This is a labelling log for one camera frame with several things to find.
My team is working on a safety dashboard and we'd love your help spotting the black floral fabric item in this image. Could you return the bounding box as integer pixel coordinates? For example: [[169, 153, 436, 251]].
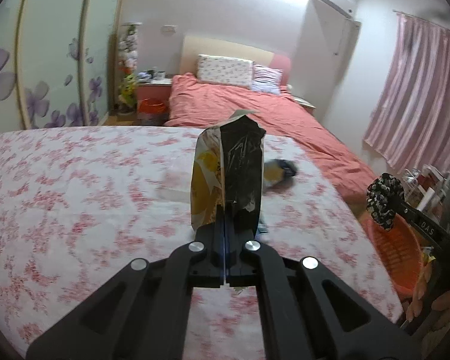
[[366, 173, 405, 231]]

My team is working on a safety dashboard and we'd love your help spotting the black striped snack bag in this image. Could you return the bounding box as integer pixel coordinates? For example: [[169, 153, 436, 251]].
[[190, 110, 266, 232]]

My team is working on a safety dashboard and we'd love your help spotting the red plastic laundry basket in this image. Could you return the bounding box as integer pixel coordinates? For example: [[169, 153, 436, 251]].
[[359, 212, 424, 301]]

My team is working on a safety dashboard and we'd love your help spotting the cluttered desk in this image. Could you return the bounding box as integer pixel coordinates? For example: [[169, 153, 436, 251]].
[[401, 165, 450, 234]]

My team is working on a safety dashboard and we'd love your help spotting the pink floral tablecloth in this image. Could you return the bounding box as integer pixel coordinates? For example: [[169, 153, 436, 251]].
[[0, 127, 402, 355]]

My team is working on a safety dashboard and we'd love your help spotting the pink striped curtain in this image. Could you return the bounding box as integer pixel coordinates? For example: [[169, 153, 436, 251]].
[[363, 12, 450, 172]]

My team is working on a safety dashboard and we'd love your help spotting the bed with red duvet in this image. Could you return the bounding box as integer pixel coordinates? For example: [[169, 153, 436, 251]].
[[166, 73, 376, 205]]

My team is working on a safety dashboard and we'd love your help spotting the small red bin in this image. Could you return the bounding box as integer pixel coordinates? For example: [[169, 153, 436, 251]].
[[137, 97, 169, 126]]

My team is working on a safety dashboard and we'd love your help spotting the right bedside nightstand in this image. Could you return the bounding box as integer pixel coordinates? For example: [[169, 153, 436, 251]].
[[292, 96, 316, 114]]

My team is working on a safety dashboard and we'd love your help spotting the left red nightstand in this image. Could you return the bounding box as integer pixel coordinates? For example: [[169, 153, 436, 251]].
[[136, 78, 172, 102]]

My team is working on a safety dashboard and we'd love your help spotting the pink striped pillow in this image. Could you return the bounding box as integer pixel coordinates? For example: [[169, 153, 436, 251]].
[[251, 63, 283, 95]]

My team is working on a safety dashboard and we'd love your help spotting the white floral pillow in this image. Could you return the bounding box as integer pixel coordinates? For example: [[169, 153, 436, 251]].
[[196, 54, 254, 89]]

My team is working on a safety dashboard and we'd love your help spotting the beige pink headboard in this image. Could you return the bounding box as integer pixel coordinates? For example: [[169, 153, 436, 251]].
[[178, 35, 292, 86]]

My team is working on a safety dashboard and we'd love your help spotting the stack of plush toys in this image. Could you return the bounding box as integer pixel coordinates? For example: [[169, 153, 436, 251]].
[[118, 22, 141, 115]]

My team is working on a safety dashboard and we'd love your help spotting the floral glass wardrobe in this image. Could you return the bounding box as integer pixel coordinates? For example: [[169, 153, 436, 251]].
[[0, 0, 122, 133]]

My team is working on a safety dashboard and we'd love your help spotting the white wall air conditioner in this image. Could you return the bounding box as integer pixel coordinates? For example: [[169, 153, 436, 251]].
[[310, 0, 356, 26]]

